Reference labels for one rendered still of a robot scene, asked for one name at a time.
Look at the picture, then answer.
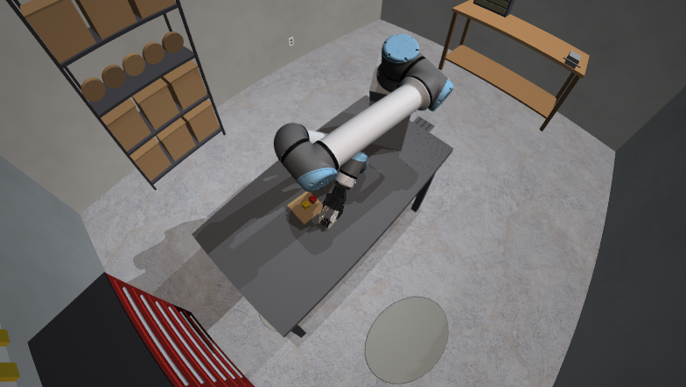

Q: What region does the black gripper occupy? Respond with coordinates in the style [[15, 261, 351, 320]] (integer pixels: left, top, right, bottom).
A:
[[318, 181, 350, 229]]

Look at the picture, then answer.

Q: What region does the tan mat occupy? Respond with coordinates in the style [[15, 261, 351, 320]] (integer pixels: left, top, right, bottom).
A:
[[287, 192, 323, 224]]

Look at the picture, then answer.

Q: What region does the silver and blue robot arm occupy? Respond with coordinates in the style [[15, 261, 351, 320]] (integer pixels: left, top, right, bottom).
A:
[[274, 34, 453, 192]]

